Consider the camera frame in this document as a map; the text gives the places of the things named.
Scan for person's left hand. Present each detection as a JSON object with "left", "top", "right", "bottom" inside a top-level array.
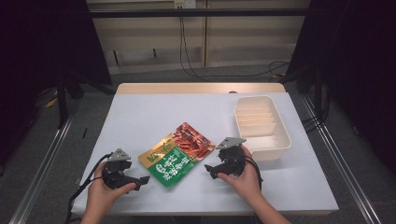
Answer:
[{"left": 84, "top": 161, "right": 137, "bottom": 217}]

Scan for black metal stand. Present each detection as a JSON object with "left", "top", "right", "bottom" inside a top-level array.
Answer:
[{"left": 55, "top": 74, "right": 70, "bottom": 131}]

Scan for left hand-held gripper black cable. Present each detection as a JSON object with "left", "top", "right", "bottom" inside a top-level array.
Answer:
[{"left": 64, "top": 153, "right": 112, "bottom": 224}]

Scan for black hanging cable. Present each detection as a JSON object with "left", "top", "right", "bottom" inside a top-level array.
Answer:
[{"left": 178, "top": 7, "right": 291, "bottom": 79}]

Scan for hand-held gripper black cable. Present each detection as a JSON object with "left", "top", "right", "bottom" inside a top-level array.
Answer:
[
  {"left": 245, "top": 155, "right": 264, "bottom": 191},
  {"left": 64, "top": 153, "right": 112, "bottom": 224}
]

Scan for white wall socket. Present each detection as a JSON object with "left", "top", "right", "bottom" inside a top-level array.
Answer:
[{"left": 173, "top": 0, "right": 197, "bottom": 9}]

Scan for black floor cables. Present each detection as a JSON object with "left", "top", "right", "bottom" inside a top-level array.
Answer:
[{"left": 301, "top": 92, "right": 332, "bottom": 134}]

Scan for aluminium floor rail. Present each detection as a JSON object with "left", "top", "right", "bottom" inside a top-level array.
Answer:
[
  {"left": 302, "top": 95, "right": 383, "bottom": 224},
  {"left": 8, "top": 116, "right": 75, "bottom": 224}
]

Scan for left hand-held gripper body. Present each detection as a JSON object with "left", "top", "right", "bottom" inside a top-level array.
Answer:
[{"left": 101, "top": 147, "right": 142, "bottom": 190}]

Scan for black horizontal bar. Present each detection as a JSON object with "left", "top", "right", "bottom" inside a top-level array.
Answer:
[{"left": 89, "top": 8, "right": 310, "bottom": 19}]

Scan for right hand-held gripper black cable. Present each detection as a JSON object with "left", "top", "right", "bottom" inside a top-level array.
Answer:
[{"left": 245, "top": 155, "right": 264, "bottom": 191}]

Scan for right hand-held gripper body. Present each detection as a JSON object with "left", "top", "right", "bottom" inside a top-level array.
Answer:
[{"left": 215, "top": 136, "right": 248, "bottom": 177}]

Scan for green and red snack packet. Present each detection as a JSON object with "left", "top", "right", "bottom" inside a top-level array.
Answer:
[{"left": 137, "top": 121, "right": 217, "bottom": 189}]

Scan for black curtain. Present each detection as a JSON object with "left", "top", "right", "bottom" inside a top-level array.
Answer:
[
  {"left": 0, "top": 0, "right": 114, "bottom": 176},
  {"left": 279, "top": 0, "right": 396, "bottom": 176}
]

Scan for person's right hand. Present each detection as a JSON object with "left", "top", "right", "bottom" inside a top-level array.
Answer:
[{"left": 217, "top": 145, "right": 263, "bottom": 203}]

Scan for white table mat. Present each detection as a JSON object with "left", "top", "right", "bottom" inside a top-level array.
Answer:
[{"left": 71, "top": 91, "right": 340, "bottom": 217}]

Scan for white plastic divided container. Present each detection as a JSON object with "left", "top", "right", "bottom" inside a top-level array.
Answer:
[{"left": 233, "top": 94, "right": 293, "bottom": 162}]

